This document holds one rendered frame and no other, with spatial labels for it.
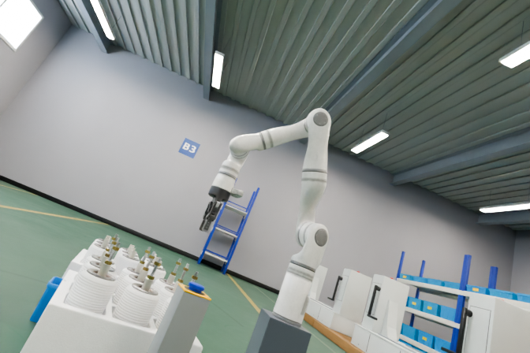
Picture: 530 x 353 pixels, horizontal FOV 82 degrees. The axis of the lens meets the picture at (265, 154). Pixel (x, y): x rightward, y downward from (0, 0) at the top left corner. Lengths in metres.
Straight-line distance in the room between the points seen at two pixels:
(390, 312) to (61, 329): 3.08
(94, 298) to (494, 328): 2.29
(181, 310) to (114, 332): 0.19
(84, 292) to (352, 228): 7.65
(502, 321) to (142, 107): 7.48
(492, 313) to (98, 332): 2.27
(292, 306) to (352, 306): 3.18
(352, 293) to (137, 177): 5.30
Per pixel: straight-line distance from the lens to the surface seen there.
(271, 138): 1.12
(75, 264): 1.42
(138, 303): 0.93
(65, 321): 0.90
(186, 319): 0.79
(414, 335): 7.30
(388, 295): 3.60
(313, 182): 1.10
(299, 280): 1.07
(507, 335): 2.67
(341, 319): 4.20
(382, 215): 8.73
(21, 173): 8.38
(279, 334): 1.06
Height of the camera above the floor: 0.42
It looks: 19 degrees up
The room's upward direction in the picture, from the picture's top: 23 degrees clockwise
